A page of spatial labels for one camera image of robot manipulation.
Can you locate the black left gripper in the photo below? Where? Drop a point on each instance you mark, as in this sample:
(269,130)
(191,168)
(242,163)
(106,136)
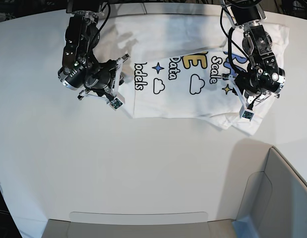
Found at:
(253,85)

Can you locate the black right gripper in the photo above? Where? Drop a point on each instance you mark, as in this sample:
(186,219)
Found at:
(105,78)

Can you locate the white t-shirt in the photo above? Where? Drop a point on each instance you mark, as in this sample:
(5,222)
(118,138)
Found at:
(175,71)

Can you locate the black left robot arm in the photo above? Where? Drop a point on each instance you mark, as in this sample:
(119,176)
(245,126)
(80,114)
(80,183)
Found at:
(257,43)

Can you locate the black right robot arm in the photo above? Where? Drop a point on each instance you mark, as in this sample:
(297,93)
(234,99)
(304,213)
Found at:
(80,68)

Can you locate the grey box right side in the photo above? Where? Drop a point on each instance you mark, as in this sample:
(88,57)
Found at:
(274,203)

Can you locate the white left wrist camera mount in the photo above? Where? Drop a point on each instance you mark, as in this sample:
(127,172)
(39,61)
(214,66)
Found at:
(249,108)

